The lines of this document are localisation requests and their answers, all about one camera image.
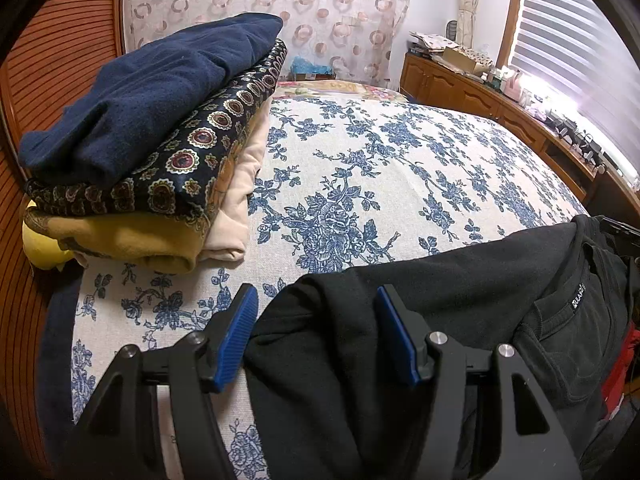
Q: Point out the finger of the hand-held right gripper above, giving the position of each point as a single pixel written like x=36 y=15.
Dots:
x=622 y=237

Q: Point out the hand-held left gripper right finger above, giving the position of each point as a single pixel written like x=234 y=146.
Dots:
x=400 y=335

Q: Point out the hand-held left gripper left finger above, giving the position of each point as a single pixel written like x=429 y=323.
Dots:
x=235 y=340

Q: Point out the black printed t-shirt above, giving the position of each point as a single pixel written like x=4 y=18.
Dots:
x=340 y=320

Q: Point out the black gadget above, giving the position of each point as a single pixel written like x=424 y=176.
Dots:
x=562 y=125
x=590 y=149

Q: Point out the beige garment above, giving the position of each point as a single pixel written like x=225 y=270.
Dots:
x=235 y=220

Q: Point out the red cloth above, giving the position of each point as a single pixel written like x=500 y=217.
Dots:
x=622 y=375

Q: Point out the mustard yellow garment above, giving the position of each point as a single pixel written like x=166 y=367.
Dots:
x=135 y=240

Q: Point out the blue floral bed sheet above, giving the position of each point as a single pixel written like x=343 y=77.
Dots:
x=400 y=170

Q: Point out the pink kettle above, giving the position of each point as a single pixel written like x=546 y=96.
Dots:
x=515 y=84

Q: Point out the dark medallion patterned garment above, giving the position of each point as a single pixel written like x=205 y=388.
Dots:
x=200 y=145

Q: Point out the striped window blind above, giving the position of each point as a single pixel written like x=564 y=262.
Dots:
x=575 y=35

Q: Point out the yellow plush toy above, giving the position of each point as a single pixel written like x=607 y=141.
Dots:
x=42 y=250

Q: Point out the wooden side cabinet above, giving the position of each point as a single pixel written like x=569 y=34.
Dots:
x=450 y=85

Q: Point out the open cardboard box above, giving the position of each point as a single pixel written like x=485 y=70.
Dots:
x=465 y=61

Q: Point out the pink floral blanket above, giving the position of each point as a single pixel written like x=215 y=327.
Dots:
x=350 y=91

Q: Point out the navy fleece garment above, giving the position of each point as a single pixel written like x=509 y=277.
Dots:
x=150 y=95

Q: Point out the small grey fan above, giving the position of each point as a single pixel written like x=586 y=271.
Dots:
x=452 y=30

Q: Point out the small brown box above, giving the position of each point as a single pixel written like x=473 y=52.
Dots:
x=315 y=77

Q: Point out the pile of patterned papers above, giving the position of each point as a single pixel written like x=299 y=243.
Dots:
x=429 y=42

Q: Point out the cream window side curtain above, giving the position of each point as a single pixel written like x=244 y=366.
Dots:
x=472 y=5

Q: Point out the teal plastic bag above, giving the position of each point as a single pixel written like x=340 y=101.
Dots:
x=310 y=66

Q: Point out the circle patterned sheer curtain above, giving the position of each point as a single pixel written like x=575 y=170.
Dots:
x=325 y=10

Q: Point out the wooden louvered wardrobe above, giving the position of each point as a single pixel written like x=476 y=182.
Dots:
x=50 y=60

